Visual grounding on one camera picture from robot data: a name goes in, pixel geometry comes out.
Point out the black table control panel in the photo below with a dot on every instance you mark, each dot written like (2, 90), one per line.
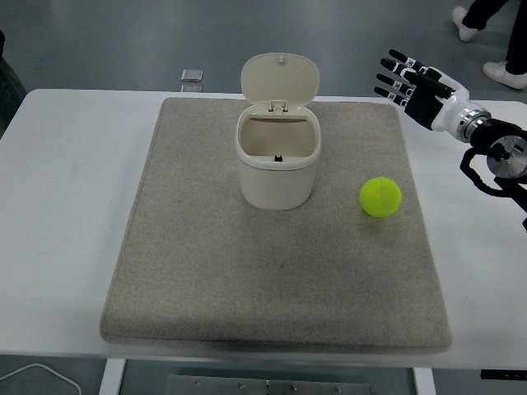
(502, 374)

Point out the dark bulky object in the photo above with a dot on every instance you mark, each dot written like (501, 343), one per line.
(10, 90)

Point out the yellow-green tennis ball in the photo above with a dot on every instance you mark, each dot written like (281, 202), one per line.
(381, 197)

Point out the beige fabric mat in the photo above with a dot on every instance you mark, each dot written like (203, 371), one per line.
(263, 267)

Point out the cream lidded plastic bin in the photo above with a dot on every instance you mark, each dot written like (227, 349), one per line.
(276, 181)

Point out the white table leg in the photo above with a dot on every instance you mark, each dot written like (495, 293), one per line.
(424, 382)
(111, 378)

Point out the grey metal plate with screws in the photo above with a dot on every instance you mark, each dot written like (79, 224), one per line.
(267, 387)

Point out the person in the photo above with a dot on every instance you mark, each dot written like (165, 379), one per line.
(516, 37)

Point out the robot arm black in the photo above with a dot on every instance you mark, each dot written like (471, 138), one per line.
(508, 154)

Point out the square metal floor plate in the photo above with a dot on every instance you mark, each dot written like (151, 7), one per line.
(192, 75)
(191, 88)

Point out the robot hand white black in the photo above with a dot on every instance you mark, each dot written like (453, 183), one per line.
(424, 105)

